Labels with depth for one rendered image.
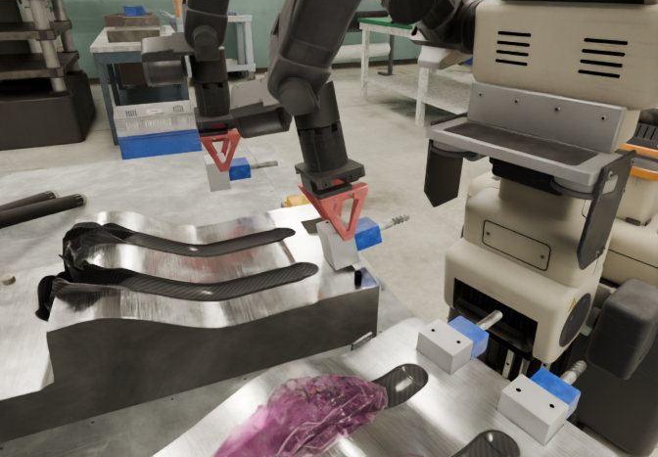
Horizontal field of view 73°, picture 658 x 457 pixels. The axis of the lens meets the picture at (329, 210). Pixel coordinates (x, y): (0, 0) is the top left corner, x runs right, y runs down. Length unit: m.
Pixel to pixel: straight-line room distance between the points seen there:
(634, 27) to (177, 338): 0.65
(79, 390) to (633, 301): 0.84
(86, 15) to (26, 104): 2.71
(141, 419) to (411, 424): 0.30
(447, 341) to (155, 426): 0.34
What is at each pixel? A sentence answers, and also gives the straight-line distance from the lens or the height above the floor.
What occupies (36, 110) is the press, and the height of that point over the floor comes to 0.31.
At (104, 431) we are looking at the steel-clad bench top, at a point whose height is 0.80.
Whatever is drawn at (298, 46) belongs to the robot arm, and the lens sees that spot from 0.45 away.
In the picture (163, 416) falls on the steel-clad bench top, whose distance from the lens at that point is 0.59.
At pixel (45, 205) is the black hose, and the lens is 1.05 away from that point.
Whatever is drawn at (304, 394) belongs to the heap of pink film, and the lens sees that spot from 0.41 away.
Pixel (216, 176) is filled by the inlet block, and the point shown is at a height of 0.93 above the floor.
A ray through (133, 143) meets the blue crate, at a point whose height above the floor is 0.16.
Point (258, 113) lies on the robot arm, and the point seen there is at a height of 1.10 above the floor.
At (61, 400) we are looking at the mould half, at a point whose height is 0.84.
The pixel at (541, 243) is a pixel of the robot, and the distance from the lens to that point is 0.80.
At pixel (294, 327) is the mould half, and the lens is 0.58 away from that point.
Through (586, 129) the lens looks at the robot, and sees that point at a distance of 0.69.
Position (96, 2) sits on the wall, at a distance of 6.92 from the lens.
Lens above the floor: 1.24
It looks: 27 degrees down
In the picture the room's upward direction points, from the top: straight up
